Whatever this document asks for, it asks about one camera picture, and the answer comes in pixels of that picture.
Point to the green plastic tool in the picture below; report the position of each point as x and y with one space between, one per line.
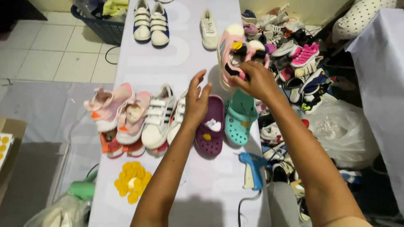
82 189

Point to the pink sneaker with pompoms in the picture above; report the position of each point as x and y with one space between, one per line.
225 53

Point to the clear plastic bag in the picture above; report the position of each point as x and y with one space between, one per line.
341 132

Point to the orange sneaker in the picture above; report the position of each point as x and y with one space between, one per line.
109 146
137 150

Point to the person's left hand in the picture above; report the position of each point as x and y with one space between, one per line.
195 105

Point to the grey floor sheet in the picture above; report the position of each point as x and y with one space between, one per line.
47 110

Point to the purple clog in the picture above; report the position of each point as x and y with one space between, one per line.
211 132

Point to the white cloth covered table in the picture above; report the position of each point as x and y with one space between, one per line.
382 78

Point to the person's grey trouser leg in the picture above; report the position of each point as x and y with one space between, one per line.
282 205

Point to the teal clog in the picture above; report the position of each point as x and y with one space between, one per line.
240 118

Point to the white banner table cover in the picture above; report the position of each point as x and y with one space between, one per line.
151 69

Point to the blue laundry basket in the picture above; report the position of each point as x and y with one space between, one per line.
104 26

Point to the white paper stuffing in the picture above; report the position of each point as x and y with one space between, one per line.
214 125

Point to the pile of yellow round tags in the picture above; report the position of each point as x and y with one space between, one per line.
132 181

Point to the white mesh sneaker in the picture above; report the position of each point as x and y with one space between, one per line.
209 30

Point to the blue tagging gun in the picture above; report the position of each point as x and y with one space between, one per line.
252 170

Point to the cardboard box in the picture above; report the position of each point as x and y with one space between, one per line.
8 148

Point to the pink knit sneaker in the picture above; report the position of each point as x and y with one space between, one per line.
110 105
134 118

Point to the white polka dot cushion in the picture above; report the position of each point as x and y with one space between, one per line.
359 19

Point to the person's right hand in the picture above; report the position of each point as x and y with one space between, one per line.
258 83

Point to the crumpled translucent plastic bag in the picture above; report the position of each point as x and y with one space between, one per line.
60 212

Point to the heap of assorted shoes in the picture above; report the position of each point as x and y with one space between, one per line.
296 63

